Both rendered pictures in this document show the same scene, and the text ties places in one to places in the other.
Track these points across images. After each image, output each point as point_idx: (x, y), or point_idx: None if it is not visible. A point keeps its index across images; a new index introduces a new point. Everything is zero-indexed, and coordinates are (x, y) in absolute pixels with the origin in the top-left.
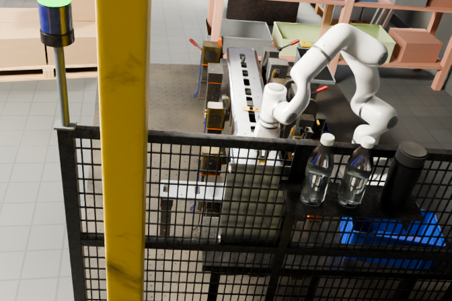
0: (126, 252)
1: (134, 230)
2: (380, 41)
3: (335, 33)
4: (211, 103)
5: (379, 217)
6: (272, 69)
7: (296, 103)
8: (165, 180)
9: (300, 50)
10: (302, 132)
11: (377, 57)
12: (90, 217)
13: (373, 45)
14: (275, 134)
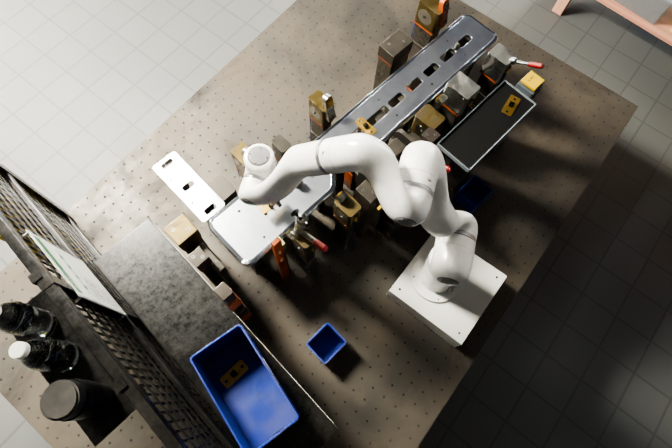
0: None
1: None
2: (410, 200)
3: (343, 148)
4: (319, 93)
5: None
6: (447, 90)
7: (252, 193)
8: (177, 154)
9: (504, 89)
10: (292, 215)
11: (393, 215)
12: (164, 128)
13: (394, 198)
14: None
